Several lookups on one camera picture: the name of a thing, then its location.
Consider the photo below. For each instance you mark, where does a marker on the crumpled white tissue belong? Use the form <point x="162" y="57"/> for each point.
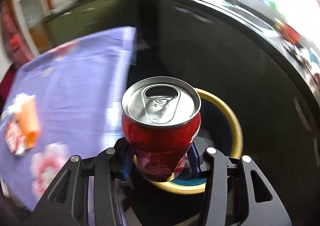
<point x="15" y="107"/>

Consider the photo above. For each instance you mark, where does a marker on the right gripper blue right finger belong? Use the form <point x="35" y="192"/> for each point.
<point x="194" y="159"/>

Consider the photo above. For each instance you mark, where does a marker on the red white drink carton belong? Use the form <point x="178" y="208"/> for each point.
<point x="14" y="138"/>

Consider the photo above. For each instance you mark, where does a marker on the orange foam fruit net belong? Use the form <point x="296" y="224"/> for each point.
<point x="28" y="119"/>

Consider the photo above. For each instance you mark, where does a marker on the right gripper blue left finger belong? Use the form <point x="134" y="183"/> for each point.
<point x="128" y="157"/>

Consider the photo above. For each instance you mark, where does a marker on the purple floral tablecloth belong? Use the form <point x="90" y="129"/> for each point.
<point x="77" y="88"/>

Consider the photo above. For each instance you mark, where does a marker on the green lower kitchen cabinets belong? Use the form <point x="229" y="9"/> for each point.
<point x="240" y="59"/>

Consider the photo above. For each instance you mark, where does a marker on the yellow rimmed teal trash bin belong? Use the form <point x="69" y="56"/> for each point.
<point x="220" y="128"/>

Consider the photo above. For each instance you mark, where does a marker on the red crushed cola can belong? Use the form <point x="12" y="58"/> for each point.
<point x="160" y="120"/>

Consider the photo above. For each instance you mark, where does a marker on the red container on counter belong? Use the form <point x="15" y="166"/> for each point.
<point x="291" y="34"/>

